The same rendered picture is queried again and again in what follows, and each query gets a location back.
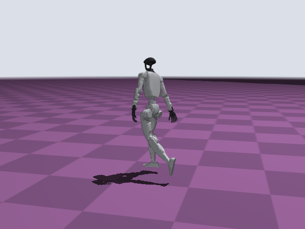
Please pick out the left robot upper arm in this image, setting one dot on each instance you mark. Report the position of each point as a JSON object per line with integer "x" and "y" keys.
{"x": 141, "y": 77}

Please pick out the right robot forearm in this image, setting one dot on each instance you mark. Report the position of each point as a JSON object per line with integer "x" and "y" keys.
{"x": 168, "y": 103}

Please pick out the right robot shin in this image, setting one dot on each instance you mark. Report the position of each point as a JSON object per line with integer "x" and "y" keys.
{"x": 152, "y": 155}

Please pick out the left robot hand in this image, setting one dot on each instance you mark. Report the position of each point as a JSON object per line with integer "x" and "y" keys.
{"x": 133, "y": 113}

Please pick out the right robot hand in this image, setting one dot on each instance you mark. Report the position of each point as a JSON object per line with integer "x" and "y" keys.
{"x": 172, "y": 115}

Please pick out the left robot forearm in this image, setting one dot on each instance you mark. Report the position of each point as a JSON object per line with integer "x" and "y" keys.
{"x": 136, "y": 97}

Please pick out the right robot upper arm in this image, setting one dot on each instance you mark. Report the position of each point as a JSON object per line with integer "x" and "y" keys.
{"x": 162, "y": 88}

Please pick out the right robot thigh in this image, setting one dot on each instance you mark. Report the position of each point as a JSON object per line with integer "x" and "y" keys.
{"x": 154, "y": 121}

